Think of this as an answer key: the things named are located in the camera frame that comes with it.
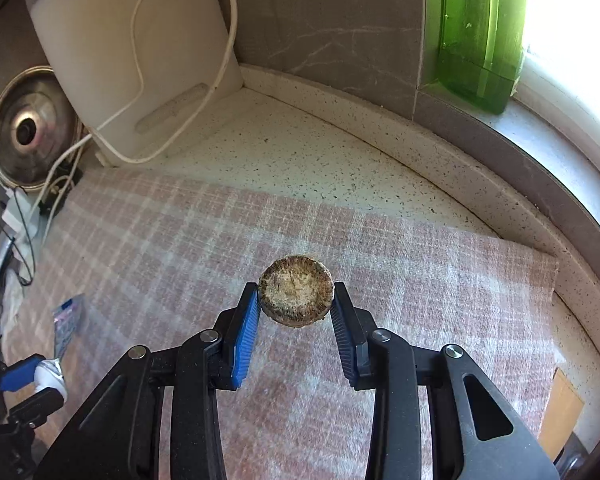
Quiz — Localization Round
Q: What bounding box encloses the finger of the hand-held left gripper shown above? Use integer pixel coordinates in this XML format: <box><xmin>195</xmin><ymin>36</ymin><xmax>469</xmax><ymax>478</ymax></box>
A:
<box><xmin>0</xmin><ymin>355</ymin><xmax>46</xmax><ymax>391</ymax></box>
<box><xmin>7</xmin><ymin>389</ymin><xmax>65</xmax><ymax>428</ymax></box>

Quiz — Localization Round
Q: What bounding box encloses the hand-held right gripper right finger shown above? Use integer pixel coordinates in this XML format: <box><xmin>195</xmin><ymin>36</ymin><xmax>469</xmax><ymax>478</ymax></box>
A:
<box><xmin>330</xmin><ymin>282</ymin><xmax>561</xmax><ymax>480</ymax></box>

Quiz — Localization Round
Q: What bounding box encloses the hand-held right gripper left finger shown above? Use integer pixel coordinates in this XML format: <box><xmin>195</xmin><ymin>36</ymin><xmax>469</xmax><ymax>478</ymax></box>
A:
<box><xmin>35</xmin><ymin>282</ymin><xmax>262</xmax><ymax>480</ymax></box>

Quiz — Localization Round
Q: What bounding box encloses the brown round corn cob piece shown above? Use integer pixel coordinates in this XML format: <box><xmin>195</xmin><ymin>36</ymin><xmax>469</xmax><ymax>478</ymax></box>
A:
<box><xmin>257</xmin><ymin>255</ymin><xmax>335</xmax><ymax>328</ymax></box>

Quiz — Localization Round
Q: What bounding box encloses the pink plaid cloth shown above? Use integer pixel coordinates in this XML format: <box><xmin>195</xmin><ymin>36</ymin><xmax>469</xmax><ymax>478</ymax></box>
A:
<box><xmin>2</xmin><ymin>167</ymin><xmax>561</xmax><ymax>480</ymax></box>

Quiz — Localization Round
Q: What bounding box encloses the white charger plug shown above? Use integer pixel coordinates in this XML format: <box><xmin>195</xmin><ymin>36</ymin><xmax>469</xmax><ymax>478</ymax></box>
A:
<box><xmin>1</xmin><ymin>187</ymin><xmax>40</xmax><ymax>235</ymax></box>

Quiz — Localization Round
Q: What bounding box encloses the small black block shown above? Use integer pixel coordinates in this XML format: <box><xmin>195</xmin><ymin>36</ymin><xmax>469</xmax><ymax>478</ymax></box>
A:
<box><xmin>40</xmin><ymin>162</ymin><xmax>83</xmax><ymax>216</ymax></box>

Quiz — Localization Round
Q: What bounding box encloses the light wooden panel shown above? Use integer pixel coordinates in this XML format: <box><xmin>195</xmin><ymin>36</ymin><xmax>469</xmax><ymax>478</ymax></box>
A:
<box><xmin>537</xmin><ymin>367</ymin><xmax>585</xmax><ymax>461</ymax></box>

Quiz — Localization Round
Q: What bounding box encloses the metal pot lid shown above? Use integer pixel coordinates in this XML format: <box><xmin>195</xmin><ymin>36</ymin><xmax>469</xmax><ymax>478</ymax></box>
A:
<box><xmin>0</xmin><ymin>65</ymin><xmax>88</xmax><ymax>193</ymax></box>

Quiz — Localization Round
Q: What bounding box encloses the green plastic container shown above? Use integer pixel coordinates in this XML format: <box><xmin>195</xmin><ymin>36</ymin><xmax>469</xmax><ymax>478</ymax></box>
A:
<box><xmin>425</xmin><ymin>0</ymin><xmax>530</xmax><ymax>115</ymax></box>

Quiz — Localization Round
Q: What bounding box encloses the white cutting board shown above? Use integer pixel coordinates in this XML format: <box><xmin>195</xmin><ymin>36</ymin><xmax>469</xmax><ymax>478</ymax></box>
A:
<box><xmin>21</xmin><ymin>0</ymin><xmax>245</xmax><ymax>168</ymax></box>

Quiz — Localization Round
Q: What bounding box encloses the thin black cable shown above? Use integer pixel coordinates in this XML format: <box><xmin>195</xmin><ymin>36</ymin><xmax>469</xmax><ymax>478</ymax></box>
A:
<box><xmin>0</xmin><ymin>200</ymin><xmax>36</xmax><ymax>286</ymax></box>

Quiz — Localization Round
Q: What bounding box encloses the white cable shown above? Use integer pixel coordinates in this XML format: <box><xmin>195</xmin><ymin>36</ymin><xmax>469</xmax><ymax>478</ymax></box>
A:
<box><xmin>0</xmin><ymin>0</ymin><xmax>238</xmax><ymax>246</ymax></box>

